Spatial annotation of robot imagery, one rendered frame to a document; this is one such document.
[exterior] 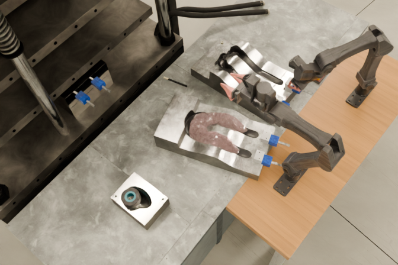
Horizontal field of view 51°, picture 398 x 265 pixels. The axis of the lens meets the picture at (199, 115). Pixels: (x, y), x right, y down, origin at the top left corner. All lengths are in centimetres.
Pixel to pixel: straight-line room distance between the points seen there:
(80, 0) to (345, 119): 135
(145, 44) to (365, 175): 163
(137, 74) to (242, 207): 91
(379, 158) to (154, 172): 165
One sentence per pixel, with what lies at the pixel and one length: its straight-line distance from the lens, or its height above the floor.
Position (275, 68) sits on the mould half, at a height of 89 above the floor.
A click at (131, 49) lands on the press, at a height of 79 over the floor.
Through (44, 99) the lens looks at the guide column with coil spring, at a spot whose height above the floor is 110.
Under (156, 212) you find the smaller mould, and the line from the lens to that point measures 179.
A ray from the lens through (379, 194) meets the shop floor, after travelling 292.
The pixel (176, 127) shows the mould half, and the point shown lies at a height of 91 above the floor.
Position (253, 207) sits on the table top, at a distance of 186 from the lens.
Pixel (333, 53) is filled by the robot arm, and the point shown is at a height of 119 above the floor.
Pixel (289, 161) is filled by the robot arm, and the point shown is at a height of 96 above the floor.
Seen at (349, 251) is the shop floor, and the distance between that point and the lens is 274.
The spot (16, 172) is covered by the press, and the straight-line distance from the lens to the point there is 214.
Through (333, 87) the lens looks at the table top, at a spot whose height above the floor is 80.
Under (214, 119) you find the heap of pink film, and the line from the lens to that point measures 192.
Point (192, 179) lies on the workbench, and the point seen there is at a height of 80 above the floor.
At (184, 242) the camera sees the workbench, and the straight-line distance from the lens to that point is 181.
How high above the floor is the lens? 255
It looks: 59 degrees down
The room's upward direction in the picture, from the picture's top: 4 degrees counter-clockwise
